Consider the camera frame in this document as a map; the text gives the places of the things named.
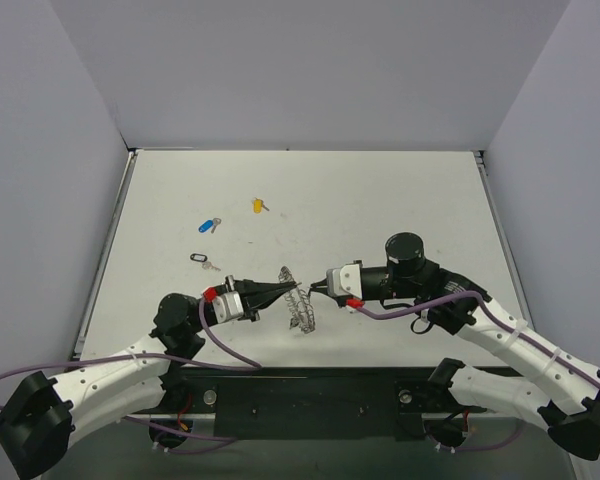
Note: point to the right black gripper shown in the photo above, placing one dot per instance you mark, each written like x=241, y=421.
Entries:
x=367, y=284

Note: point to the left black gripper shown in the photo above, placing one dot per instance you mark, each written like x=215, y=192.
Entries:
x=250, y=298

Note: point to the metal key organizer disc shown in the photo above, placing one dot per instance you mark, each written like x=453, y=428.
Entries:
x=297, y=302

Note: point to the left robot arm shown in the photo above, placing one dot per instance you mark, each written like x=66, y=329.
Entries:
x=46, y=415

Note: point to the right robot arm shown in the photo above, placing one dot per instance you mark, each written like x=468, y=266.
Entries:
x=552, y=390

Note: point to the blue tag key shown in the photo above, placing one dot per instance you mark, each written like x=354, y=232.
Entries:
x=209, y=225

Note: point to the yellow tag key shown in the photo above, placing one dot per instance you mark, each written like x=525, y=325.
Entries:
x=259, y=206

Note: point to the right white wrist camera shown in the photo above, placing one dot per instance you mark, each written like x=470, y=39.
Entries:
x=344, y=285

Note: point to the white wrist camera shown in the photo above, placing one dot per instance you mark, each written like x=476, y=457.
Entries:
x=344, y=285
x=226, y=304

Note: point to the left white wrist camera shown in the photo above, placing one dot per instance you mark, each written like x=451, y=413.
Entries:
x=226, y=304

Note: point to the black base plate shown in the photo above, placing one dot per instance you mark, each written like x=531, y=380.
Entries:
x=311, y=403

